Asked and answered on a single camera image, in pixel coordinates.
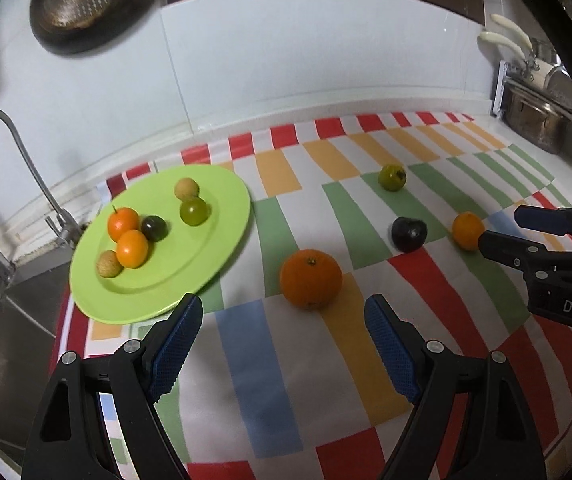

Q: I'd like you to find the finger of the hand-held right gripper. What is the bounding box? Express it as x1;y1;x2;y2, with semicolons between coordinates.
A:
514;203;572;250
478;230;567;281

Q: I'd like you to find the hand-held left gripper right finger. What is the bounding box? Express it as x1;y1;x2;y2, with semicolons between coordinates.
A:
364;294;549;480

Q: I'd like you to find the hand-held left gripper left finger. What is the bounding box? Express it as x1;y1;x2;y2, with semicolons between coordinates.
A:
20;292;204;480

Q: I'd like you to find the green plate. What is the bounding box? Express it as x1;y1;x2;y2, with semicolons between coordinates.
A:
69;164;253;325

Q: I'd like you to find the dark purple plum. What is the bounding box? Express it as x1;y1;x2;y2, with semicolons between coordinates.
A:
140;215;169;242
391;216;428;253

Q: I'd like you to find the large orange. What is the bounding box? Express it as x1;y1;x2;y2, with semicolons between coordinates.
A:
279;248;343;310

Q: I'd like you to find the brown kiwi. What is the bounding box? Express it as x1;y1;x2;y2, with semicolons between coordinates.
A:
97;250;125;278
174;177;200;200

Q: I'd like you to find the green plum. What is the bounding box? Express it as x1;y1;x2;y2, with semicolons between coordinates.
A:
179;196;211;226
378;163;407;192

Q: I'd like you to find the stemmed orange tangerine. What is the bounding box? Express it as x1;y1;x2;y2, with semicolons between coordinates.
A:
107;205;141;243

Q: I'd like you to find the steel cooking pot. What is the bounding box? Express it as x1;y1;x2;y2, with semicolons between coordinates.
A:
501;82;569;155

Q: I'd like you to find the striped colourful table mat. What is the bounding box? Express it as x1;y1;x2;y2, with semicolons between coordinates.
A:
56;110;572;480

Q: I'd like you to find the white knife rack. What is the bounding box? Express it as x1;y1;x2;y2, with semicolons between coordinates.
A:
491;60;509;120

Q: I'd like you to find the steel ladle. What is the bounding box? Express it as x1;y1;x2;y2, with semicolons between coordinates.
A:
543;62;572;111

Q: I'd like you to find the steel kitchen sink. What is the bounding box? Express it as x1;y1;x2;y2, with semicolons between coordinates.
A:
0;260;74;466

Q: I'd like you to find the thin chrome faucet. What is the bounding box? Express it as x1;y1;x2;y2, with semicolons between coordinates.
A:
0;106;84;250

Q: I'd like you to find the black frying pan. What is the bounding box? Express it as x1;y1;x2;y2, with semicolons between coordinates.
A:
28;0;167;56

